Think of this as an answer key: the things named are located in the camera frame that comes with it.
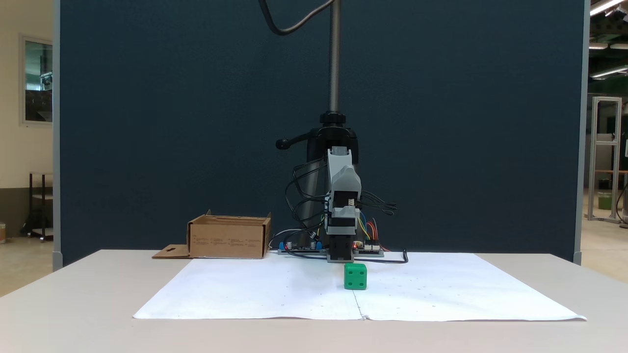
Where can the green dice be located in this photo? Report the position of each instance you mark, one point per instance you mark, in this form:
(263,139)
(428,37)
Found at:
(355,277)

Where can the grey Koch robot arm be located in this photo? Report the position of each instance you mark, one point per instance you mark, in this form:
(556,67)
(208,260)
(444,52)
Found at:
(343,176)

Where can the green bin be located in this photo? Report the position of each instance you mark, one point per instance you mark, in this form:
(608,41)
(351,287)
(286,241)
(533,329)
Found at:
(604,201)

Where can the circuit board with blue terminals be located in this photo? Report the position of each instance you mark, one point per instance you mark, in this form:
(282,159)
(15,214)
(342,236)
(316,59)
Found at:
(299,250)

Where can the brown cardboard box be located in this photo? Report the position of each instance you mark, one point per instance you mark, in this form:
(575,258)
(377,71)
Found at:
(228,241)

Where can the white paper sheet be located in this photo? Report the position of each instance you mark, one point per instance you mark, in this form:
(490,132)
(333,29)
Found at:
(274,294)

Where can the dark blue partition panel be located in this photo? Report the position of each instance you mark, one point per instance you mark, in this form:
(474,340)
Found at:
(171,122)

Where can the dark shelf rack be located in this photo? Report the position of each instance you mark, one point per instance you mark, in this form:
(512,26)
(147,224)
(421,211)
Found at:
(41,206)

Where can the ceiling strip light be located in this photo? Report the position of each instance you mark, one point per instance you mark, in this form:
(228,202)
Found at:
(598,45)
(606,6)
(608,72)

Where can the metal camera stand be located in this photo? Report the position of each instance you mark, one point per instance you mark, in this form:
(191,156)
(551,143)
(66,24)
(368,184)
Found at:
(334,59)

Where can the framed wall window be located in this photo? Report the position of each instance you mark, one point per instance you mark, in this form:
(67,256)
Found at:
(38,81)

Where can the aluminium profile frame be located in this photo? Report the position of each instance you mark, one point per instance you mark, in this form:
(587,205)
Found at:
(604,142)

